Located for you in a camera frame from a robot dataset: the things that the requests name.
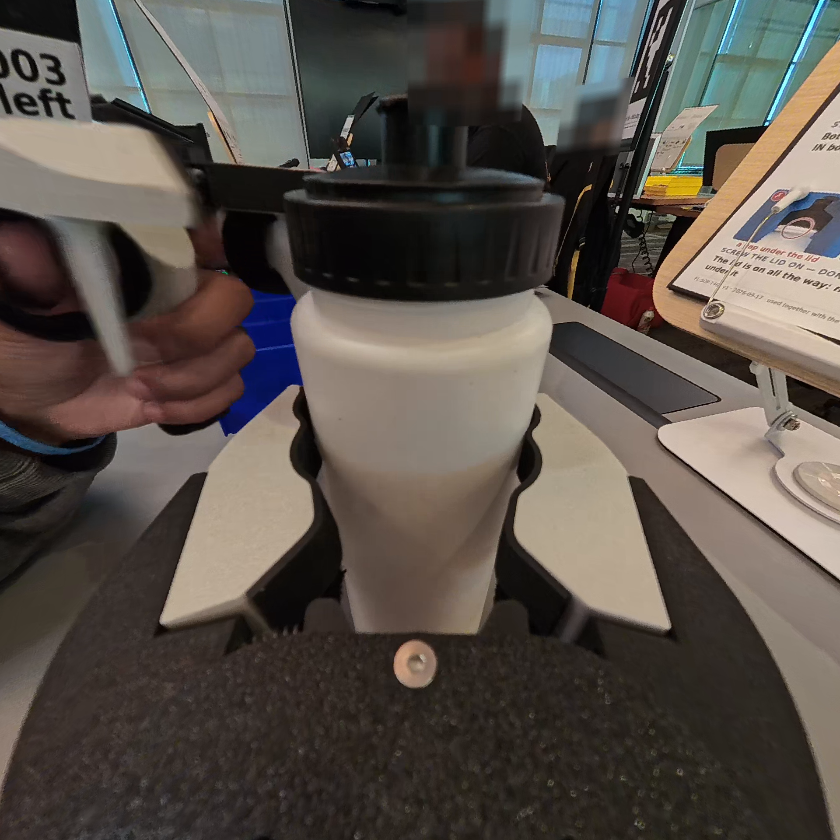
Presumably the black bottle lid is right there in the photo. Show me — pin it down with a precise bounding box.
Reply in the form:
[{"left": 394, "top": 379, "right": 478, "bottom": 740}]
[{"left": 282, "top": 95, "right": 565, "bottom": 303}]

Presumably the wooden instruction board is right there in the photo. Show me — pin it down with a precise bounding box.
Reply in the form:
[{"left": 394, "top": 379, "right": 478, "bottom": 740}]
[{"left": 653, "top": 46, "right": 840, "bottom": 395}]

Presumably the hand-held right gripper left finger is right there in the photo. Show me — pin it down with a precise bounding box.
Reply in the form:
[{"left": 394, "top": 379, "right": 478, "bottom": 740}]
[{"left": 158, "top": 384, "right": 345, "bottom": 636}]

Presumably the black monitor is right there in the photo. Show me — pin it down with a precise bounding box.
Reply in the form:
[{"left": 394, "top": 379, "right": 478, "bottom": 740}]
[{"left": 289, "top": 0, "right": 427, "bottom": 158}]

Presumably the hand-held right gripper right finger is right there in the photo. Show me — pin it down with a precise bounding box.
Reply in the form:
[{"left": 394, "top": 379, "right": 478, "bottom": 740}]
[{"left": 494, "top": 392, "right": 673, "bottom": 643}]

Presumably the blue plastic bin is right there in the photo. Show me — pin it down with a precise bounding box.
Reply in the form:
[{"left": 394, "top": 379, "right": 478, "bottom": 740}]
[{"left": 220, "top": 292, "right": 303, "bottom": 437}]

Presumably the white plastic bottle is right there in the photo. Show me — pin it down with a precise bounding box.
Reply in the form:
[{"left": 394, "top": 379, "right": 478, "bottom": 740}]
[{"left": 290, "top": 285, "right": 554, "bottom": 635}]

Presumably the person's left hand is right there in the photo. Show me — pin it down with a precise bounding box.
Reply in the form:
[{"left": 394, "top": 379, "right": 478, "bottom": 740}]
[{"left": 0, "top": 209, "right": 257, "bottom": 448}]

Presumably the tilted instruction board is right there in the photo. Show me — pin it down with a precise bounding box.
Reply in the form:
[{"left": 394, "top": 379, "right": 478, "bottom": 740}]
[{"left": 134, "top": 0, "right": 245, "bottom": 166}]

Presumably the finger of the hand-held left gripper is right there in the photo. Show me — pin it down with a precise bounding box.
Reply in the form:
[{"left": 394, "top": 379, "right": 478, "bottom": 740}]
[
  {"left": 192, "top": 161, "right": 313, "bottom": 214},
  {"left": 220, "top": 211, "right": 295, "bottom": 295}
]

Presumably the black marker banner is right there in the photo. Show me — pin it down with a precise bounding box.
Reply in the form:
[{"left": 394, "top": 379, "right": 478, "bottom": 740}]
[{"left": 630, "top": 0, "right": 690, "bottom": 102}]

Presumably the dark desk cable flap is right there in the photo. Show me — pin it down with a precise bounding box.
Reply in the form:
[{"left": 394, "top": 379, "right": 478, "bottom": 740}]
[{"left": 550, "top": 322, "right": 721, "bottom": 421}]

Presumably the printed instruction sheet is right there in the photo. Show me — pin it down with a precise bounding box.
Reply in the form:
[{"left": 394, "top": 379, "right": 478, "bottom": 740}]
[{"left": 668, "top": 98, "right": 840, "bottom": 342}]

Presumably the red bag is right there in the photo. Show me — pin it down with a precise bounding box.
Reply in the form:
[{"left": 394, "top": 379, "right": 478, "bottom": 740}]
[{"left": 600, "top": 268, "right": 657, "bottom": 329}]

